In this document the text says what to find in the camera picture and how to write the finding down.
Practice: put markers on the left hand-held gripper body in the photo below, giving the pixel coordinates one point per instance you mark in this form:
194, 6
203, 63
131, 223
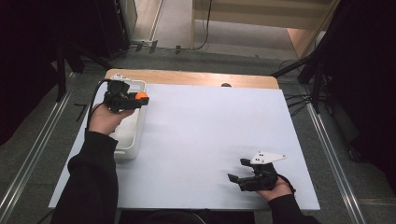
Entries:
118, 98

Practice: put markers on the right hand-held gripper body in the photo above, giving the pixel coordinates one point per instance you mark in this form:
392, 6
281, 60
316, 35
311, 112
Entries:
261, 177

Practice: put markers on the orange ball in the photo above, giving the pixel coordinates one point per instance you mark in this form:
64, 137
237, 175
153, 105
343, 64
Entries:
142, 95

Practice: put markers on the white plastic bin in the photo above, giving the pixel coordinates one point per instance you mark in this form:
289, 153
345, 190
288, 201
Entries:
134, 133

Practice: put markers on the person's right hand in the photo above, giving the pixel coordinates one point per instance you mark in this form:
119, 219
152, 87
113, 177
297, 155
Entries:
277, 189

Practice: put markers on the person's left hand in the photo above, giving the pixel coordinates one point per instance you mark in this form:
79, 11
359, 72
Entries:
106, 119

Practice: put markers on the wooden table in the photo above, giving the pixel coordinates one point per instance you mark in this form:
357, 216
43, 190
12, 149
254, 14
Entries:
186, 77

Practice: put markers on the white board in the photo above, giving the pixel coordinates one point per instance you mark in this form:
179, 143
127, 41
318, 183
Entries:
202, 124

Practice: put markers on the black metal stand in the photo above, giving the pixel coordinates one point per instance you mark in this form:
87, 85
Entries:
316, 77
60, 71

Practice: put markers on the dark equipment rack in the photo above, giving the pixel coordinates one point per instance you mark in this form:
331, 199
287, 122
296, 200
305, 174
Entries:
115, 25

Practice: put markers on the dark round table grommet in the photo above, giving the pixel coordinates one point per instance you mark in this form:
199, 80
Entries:
226, 85

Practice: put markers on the black curtain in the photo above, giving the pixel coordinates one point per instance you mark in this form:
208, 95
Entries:
367, 77
25, 46

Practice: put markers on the light wooden cabinet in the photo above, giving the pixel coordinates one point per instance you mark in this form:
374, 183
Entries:
249, 15

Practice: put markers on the metal floor rail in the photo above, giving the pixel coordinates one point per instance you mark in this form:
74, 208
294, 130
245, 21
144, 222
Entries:
34, 146
337, 161

